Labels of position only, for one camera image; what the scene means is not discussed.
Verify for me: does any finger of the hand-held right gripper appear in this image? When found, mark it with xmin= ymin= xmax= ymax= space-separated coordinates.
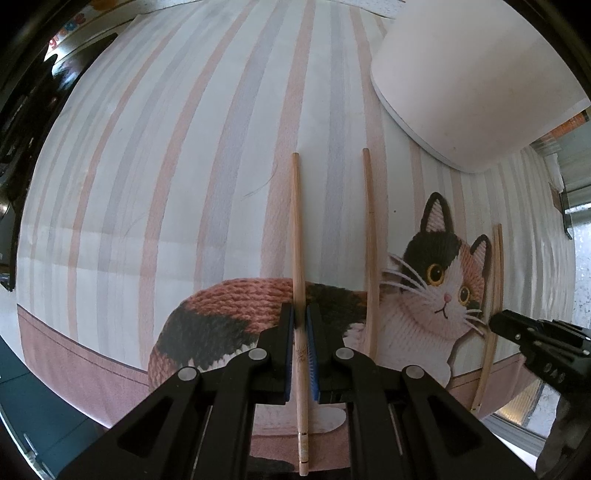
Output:
xmin=519 ymin=342 xmax=591 ymax=393
xmin=488 ymin=309 xmax=591 ymax=346

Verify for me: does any frosted glass sliding door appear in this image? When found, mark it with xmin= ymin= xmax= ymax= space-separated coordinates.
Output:
xmin=531 ymin=115 xmax=591 ymax=444

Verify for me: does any black glass gas stove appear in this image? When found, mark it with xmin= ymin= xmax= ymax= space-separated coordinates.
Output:
xmin=0 ymin=51 xmax=79 ymax=296

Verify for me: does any striped cat print tablecloth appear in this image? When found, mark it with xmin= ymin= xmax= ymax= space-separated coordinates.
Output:
xmin=13 ymin=0 xmax=578 ymax=480

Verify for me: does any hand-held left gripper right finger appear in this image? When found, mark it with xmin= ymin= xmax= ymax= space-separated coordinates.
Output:
xmin=305 ymin=302 xmax=536 ymax=480

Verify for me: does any teal base cabinet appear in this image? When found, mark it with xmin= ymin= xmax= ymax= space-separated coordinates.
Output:
xmin=0 ymin=332 xmax=116 ymax=467

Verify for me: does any long wooden chopstick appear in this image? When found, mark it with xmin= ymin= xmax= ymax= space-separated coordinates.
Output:
xmin=290 ymin=152 xmax=311 ymax=476

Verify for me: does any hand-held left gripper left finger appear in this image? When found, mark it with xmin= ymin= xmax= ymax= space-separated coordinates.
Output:
xmin=55 ymin=302 xmax=296 ymax=480

